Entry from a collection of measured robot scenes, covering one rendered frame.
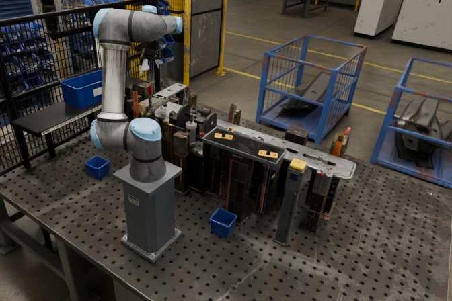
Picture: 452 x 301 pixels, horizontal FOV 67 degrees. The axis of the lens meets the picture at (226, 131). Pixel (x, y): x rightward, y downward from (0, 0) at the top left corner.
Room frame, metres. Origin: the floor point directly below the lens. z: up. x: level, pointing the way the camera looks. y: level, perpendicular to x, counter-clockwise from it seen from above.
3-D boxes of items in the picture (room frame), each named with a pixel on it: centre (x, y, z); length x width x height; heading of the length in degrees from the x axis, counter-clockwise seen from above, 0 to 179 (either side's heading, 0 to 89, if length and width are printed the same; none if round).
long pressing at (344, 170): (1.72, -0.05, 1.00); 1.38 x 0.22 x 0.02; 64
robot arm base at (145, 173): (1.14, 0.31, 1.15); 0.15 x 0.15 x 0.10
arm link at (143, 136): (1.14, 0.32, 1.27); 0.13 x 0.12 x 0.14; 89
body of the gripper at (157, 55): (1.78, 0.43, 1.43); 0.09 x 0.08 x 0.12; 64
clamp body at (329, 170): (1.31, -0.48, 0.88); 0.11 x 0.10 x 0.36; 154
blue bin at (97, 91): (1.95, 0.87, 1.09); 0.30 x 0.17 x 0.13; 149
